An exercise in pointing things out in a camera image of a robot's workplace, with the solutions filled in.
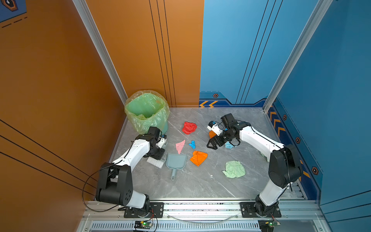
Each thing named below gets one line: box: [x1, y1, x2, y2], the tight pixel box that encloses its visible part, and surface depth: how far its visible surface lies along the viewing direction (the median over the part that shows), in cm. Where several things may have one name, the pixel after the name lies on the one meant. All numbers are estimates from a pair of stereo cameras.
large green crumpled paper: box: [222, 160, 246, 179], surface depth 87 cm
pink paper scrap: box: [175, 139, 186, 155], surface depth 100 cm
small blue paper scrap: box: [188, 140, 196, 150], surface depth 98 cm
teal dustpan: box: [166, 152, 188, 181], surface depth 91 cm
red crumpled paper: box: [182, 121, 198, 135], surface depth 107 cm
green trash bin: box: [124, 89, 171, 135], surface depth 91 cm
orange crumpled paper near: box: [189, 150, 209, 167], surface depth 93 cm
